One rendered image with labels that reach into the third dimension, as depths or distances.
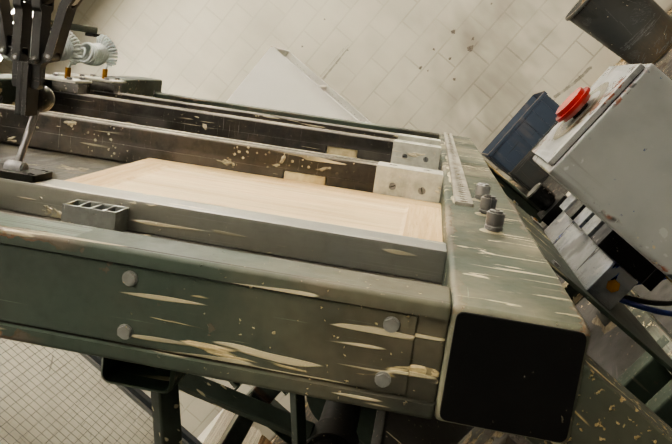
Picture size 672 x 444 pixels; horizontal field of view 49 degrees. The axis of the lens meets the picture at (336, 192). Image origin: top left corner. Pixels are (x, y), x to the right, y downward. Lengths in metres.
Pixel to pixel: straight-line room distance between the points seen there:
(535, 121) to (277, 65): 1.86
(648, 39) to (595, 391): 4.90
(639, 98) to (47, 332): 0.57
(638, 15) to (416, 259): 4.69
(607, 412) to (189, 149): 0.97
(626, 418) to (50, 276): 0.54
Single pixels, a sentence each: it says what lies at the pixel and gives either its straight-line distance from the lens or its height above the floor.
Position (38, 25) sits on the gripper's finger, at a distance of 1.04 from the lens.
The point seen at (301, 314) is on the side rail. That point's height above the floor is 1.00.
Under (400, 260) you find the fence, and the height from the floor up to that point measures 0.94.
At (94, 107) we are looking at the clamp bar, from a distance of 2.14.
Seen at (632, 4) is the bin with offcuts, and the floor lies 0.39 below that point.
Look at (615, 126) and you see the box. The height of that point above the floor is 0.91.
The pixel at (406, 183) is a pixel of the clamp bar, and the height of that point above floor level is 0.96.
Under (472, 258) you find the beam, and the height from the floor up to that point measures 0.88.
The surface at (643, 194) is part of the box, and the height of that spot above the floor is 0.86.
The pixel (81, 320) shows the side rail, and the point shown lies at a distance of 0.75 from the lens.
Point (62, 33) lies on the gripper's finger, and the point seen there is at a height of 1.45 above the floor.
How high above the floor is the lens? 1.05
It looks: level
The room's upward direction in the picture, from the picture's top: 49 degrees counter-clockwise
